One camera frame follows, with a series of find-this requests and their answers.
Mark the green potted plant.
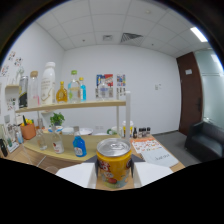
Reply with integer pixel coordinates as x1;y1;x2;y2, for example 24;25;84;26
49;112;66;128

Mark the glass jar cork lid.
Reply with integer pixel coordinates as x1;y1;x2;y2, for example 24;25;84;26
27;70;41;108

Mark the amber round bottle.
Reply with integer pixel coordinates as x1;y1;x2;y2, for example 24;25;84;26
55;80;69;104

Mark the white bowl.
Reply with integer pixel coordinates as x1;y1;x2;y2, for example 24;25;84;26
74;127;94;137

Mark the light blue bottle yellow cap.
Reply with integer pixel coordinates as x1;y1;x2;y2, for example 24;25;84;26
78;77;88;102

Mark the white jar yellow label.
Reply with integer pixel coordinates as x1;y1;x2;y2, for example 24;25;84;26
121;120;135;138

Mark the blue rimmed bowl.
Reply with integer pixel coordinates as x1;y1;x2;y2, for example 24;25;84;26
61;126;75;136

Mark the brown door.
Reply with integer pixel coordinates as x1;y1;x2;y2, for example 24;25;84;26
175;51;204;136

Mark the orange printed paper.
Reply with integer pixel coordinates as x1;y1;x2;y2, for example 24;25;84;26
130;137;163;154

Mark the large white bottle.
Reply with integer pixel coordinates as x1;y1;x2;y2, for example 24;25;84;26
40;61;57;106

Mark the white mug green handle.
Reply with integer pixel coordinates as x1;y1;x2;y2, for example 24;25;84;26
106;125;124;136

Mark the clear bottle blue cap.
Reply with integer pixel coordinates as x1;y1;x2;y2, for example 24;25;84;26
97;77;111;101

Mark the orange basket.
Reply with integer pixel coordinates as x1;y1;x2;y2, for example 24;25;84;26
19;118;37;141

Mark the light blue container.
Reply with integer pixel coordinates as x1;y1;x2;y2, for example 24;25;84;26
14;128;24;144

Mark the wooden wall shelf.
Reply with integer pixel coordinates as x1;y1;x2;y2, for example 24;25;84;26
4;84;20;91

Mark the white notebook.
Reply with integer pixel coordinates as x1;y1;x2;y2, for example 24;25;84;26
141;146;180;168

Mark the ceiling air vent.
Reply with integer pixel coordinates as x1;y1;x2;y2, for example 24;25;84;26
119;32;144;44

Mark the colourful wall poster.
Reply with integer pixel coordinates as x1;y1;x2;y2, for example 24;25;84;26
116;73;127;100

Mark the clear bottle orange cap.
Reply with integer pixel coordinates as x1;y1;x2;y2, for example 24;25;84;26
35;128;48;151

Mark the ceiling light panel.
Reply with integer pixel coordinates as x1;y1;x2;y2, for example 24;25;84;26
189;26;209;43

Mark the blue yellow wall poster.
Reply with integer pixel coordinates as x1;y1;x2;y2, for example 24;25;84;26
96;73;105;99

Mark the yellow drink can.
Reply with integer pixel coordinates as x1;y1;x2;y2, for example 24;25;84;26
96;137;133;190

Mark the two-tier wood shelf rack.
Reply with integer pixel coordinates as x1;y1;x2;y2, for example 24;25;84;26
14;90;132;164

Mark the white tray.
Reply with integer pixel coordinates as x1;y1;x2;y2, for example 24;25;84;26
6;141;20;154

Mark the red wall poster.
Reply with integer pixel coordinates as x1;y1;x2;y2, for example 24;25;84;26
104;73;114;99

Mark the clear bottle green cap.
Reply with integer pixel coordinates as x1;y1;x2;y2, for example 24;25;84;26
67;69;82;104

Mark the blue liquid bottle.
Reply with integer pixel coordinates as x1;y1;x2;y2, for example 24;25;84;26
72;126;88;158

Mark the tall black can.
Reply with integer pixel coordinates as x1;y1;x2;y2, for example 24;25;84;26
18;75;30;109

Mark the green cup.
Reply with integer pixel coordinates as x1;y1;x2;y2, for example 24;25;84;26
5;134;14;148

